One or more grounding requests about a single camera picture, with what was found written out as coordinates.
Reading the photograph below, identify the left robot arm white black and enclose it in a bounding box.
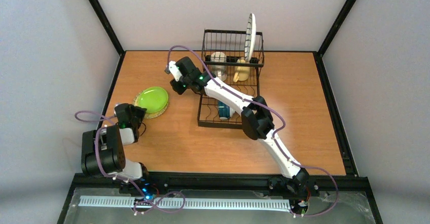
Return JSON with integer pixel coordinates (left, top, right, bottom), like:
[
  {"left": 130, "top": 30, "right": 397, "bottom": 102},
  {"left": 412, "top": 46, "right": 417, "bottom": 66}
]
[{"left": 75, "top": 103, "right": 149, "bottom": 183}]

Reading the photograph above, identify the black front frame rail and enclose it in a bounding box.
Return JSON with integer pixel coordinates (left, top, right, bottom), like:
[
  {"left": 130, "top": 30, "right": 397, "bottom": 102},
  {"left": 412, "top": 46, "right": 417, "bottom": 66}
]
[{"left": 72, "top": 171, "right": 370, "bottom": 196}]

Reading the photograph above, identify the black wire dish rack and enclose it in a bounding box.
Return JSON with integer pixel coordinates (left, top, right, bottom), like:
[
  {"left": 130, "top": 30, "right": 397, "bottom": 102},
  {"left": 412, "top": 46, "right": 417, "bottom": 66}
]
[{"left": 197, "top": 29, "right": 265, "bottom": 129}]

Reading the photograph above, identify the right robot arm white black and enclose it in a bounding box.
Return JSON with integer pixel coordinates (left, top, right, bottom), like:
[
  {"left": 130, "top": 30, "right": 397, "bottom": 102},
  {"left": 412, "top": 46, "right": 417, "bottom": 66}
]
[{"left": 165, "top": 57, "right": 309, "bottom": 194}]

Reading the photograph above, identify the white slotted cable duct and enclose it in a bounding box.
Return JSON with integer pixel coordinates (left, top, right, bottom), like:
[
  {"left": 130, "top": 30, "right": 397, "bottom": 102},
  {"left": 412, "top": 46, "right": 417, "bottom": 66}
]
[{"left": 78, "top": 196, "right": 290, "bottom": 212}]

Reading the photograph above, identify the black corner frame post right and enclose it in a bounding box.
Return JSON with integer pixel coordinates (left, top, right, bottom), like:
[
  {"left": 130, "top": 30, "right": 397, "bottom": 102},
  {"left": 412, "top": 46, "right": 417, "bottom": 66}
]
[{"left": 317, "top": 0, "right": 357, "bottom": 58}]

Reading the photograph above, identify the black corner frame post left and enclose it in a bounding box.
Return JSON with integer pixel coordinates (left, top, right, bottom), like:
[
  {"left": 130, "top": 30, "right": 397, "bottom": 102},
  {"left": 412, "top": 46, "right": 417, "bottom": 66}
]
[{"left": 78, "top": 0, "right": 126, "bottom": 56}]

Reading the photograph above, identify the white bowl dark outside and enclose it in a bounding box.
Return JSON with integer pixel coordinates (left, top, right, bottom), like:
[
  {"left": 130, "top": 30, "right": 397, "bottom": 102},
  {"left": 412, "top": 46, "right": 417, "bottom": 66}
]
[{"left": 217, "top": 101, "right": 235, "bottom": 120}]

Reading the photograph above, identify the green plate woven rim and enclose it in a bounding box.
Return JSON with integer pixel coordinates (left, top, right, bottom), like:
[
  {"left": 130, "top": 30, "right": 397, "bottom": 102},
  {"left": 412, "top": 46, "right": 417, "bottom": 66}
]
[{"left": 135, "top": 87, "right": 169, "bottom": 114}]

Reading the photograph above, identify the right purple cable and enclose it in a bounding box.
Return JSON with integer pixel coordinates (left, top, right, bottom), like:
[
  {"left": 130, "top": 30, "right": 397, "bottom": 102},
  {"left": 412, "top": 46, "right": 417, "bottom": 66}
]
[{"left": 166, "top": 45, "right": 339, "bottom": 218}]

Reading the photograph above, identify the white blue striped plate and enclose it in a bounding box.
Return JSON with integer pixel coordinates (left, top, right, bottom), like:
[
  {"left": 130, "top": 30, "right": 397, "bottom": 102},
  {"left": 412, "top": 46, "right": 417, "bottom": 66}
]
[{"left": 244, "top": 13, "right": 257, "bottom": 62}]

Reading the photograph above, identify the white mug coral pattern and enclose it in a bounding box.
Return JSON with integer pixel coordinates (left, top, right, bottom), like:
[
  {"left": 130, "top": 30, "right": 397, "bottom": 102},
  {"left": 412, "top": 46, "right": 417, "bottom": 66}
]
[{"left": 210, "top": 52, "right": 227, "bottom": 81}]

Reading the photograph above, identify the woven bamboo tray green rim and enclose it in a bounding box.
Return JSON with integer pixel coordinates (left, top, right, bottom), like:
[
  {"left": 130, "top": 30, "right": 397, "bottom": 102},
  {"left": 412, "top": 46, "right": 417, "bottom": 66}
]
[{"left": 133, "top": 95, "right": 169, "bottom": 119}]

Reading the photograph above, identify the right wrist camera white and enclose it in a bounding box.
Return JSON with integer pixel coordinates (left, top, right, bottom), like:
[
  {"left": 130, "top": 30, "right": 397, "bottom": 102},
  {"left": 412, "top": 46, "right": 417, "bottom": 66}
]
[{"left": 164, "top": 61, "right": 183, "bottom": 82}]

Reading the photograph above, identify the yellow mug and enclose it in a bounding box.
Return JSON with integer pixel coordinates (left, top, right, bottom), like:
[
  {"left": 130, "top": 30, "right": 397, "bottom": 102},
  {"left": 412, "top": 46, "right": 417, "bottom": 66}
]
[{"left": 233, "top": 66, "right": 250, "bottom": 82}]

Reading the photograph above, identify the black corner frame post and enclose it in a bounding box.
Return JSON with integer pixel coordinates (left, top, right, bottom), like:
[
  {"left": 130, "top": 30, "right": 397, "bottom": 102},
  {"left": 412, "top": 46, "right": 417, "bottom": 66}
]
[
  {"left": 78, "top": 0, "right": 126, "bottom": 56},
  {"left": 317, "top": 0, "right": 357, "bottom": 58}
]

